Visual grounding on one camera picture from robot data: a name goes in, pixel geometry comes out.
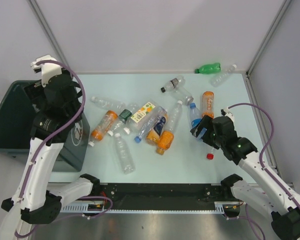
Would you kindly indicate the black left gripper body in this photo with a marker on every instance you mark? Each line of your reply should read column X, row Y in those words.
column 69, row 111

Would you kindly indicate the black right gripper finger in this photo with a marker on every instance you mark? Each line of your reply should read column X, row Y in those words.
column 206, row 138
column 203, row 128

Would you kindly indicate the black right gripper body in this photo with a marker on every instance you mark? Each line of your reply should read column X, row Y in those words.
column 217, row 140

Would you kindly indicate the orange juice bottle gold cap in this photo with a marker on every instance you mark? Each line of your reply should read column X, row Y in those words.
column 164, row 142

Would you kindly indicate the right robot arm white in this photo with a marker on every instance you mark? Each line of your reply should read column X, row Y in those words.
column 279, row 202

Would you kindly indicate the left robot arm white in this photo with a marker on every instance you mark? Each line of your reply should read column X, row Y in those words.
column 32, row 202

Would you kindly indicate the dark green plastic bin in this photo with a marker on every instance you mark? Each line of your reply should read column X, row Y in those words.
column 16, row 118

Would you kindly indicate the clear bottle blue label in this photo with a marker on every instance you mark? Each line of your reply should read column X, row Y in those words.
column 195, row 115

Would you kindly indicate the clear Nongfu bottle red label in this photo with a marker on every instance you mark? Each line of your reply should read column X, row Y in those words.
column 210, row 153

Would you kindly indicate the orange label bottle right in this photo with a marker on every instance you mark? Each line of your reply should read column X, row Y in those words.
column 207, row 104

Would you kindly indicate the orange label bottle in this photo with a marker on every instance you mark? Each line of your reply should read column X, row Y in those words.
column 102, row 127
column 207, row 104

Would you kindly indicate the tall clear bottle white cap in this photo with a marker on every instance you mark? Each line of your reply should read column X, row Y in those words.
column 174, row 117

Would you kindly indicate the clear bottle silver cap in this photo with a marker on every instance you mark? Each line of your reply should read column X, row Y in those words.
column 181, row 94

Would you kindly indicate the clear bottle white cap back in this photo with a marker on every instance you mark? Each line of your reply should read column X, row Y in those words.
column 223, row 76

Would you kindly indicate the clear bottle far left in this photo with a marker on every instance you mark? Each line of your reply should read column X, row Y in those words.
column 108, row 104

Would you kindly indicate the crushed clear bottle blue cap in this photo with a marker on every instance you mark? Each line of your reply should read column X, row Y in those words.
column 158, row 113

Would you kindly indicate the clear bottle black cap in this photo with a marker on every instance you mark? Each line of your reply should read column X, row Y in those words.
column 173, row 84

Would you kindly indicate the yellow tea bottle blue label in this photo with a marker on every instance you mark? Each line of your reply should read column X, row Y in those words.
column 154, row 135

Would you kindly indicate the orange label bottle left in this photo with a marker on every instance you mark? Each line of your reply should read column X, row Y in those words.
column 102, row 127

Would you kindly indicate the green bottle at back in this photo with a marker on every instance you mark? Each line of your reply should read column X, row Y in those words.
column 206, row 69

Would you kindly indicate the clear bottle dark green label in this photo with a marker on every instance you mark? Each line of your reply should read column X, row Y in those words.
column 122, row 118

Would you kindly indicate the clear bottle white cap lower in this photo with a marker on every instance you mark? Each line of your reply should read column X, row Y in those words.
column 124, row 155

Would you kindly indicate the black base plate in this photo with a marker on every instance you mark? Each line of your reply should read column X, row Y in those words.
column 164, row 196

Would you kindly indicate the white cable duct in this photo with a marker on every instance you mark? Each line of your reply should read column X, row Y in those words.
column 85, row 207

